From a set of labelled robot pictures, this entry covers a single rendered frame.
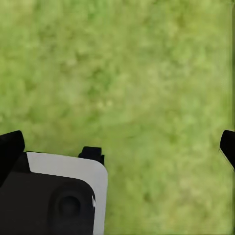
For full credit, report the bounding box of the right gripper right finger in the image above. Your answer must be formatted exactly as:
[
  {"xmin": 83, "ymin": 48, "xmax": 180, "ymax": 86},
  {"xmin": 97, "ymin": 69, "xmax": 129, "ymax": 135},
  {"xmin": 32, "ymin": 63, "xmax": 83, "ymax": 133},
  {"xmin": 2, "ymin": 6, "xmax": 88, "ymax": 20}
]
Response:
[{"xmin": 220, "ymin": 130, "xmax": 235, "ymax": 169}]

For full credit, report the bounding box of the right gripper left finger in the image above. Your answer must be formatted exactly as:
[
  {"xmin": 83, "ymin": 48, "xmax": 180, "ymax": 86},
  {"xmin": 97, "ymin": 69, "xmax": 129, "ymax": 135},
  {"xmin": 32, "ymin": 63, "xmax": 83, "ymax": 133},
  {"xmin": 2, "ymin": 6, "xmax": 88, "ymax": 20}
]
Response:
[{"xmin": 0, "ymin": 130, "xmax": 25, "ymax": 188}]

